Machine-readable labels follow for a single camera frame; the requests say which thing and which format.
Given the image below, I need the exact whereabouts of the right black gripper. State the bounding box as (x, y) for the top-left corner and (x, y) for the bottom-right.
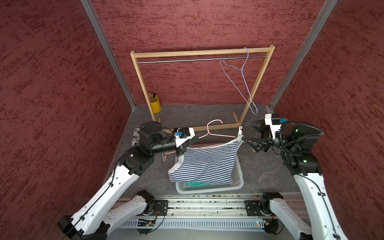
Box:
(241, 118), (297, 152)

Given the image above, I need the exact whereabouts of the pink wire hanger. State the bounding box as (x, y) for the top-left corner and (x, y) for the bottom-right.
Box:
(165, 119), (241, 155)

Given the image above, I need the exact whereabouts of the white clothespin top striped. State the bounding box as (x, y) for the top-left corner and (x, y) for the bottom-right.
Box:
(237, 126), (243, 141)

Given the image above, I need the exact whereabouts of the striped tank top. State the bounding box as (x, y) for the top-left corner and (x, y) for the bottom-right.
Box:
(168, 140), (242, 184)

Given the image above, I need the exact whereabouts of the light blue wire hanger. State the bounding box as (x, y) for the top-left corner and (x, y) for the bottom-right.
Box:
(219, 47), (259, 115)

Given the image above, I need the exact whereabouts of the green tank top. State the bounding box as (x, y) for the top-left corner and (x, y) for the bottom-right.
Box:
(183, 182), (210, 187)

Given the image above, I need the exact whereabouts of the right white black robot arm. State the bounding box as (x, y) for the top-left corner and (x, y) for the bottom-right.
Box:
(243, 114), (347, 240)

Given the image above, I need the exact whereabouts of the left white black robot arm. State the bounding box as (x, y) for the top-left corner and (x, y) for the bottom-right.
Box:
(58, 121), (198, 240)

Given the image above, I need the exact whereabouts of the yellow pencil cup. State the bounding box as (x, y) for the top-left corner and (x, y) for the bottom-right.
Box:
(148, 93), (162, 114)

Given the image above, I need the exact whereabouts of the white plastic laundry basket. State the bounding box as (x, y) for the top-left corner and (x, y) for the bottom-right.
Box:
(175, 154), (244, 195)

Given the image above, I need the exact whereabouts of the wooden clothes rack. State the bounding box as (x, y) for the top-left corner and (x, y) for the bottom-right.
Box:
(130, 45), (276, 125)

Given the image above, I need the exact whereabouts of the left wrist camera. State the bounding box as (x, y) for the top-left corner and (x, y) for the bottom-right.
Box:
(174, 128), (195, 148)

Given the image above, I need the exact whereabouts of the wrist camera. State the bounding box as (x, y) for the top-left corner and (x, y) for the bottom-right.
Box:
(264, 114), (288, 140)
(174, 128), (195, 148)

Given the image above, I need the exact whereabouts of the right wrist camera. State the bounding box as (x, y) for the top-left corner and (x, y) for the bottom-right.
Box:
(264, 114), (288, 140)

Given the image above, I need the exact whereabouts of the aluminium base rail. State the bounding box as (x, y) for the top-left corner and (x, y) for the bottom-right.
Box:
(86, 196), (328, 218)

